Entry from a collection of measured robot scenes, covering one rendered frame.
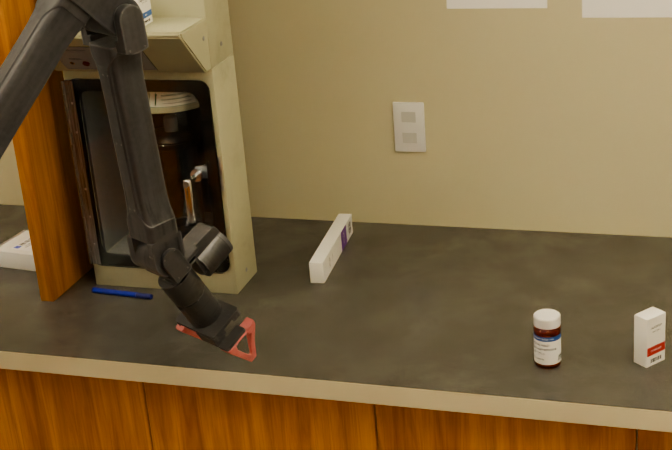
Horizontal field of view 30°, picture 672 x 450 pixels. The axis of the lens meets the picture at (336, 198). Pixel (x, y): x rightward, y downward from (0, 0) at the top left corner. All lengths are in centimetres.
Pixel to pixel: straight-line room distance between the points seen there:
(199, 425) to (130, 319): 27
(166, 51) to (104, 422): 72
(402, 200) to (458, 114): 25
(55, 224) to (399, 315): 73
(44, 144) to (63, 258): 25
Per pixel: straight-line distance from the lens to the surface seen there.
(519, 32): 265
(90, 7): 176
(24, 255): 279
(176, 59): 234
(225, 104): 244
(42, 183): 257
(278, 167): 289
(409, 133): 276
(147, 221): 190
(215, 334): 201
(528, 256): 263
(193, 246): 197
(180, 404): 238
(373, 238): 275
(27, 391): 254
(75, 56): 242
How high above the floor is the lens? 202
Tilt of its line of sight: 21 degrees down
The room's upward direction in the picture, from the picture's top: 5 degrees counter-clockwise
